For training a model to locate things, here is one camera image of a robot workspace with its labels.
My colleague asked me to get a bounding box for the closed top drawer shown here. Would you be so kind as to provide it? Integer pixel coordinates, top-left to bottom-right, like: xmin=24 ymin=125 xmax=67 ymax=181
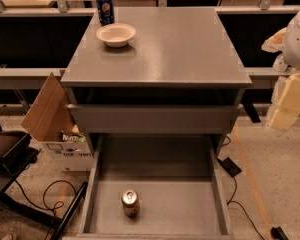
xmin=68 ymin=104 xmax=239 ymax=134

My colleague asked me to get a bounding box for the blue pepsi can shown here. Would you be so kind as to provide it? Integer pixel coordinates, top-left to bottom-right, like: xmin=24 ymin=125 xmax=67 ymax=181
xmin=96 ymin=0 xmax=115 ymax=26

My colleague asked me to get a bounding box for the open cardboard box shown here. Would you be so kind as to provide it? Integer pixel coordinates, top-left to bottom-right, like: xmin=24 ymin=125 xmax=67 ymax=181
xmin=21 ymin=74 xmax=93 ymax=171

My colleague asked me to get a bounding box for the grey metal shelf rail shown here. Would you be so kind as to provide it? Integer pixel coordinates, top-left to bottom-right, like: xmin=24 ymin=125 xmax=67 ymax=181
xmin=0 ymin=67 xmax=299 ymax=90

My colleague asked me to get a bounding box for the grey drawer cabinet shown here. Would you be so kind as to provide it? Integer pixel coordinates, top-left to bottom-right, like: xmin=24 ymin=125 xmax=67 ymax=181
xmin=62 ymin=7 xmax=251 ymax=145

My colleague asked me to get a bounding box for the snack bag in box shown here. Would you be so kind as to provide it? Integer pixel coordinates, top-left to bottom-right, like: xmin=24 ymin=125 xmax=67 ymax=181
xmin=62 ymin=133 xmax=86 ymax=143

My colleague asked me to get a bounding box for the open middle drawer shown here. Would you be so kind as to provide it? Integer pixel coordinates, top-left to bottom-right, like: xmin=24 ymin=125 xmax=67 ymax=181
xmin=62 ymin=135 xmax=234 ymax=240

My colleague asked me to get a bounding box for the black power cable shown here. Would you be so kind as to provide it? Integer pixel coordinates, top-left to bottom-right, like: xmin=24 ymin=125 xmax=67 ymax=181
xmin=219 ymin=135 xmax=266 ymax=240

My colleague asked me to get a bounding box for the white sanitizer pump bottle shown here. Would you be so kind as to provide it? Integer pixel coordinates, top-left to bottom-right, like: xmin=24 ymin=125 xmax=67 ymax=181
xmin=273 ymin=54 xmax=288 ymax=72

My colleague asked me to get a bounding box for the orange soda can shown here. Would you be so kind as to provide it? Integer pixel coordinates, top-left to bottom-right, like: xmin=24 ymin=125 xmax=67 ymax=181
xmin=121 ymin=189 xmax=140 ymax=217

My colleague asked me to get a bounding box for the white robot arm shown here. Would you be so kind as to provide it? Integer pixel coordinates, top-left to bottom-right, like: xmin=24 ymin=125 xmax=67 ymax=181
xmin=261 ymin=11 xmax=300 ymax=136

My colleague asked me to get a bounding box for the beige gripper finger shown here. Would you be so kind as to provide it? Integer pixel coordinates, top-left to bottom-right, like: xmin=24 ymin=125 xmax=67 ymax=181
xmin=268 ymin=73 xmax=300 ymax=131

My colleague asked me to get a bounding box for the black power adapter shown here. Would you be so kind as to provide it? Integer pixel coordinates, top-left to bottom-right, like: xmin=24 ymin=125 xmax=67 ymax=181
xmin=218 ymin=157 xmax=242 ymax=177

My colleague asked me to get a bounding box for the white paper bowl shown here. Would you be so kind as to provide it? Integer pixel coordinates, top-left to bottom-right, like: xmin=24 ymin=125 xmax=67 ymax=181
xmin=96 ymin=23 xmax=136 ymax=48

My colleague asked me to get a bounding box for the black floor cable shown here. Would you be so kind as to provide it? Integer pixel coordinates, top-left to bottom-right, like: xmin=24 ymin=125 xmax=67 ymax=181
xmin=13 ymin=179 xmax=78 ymax=240

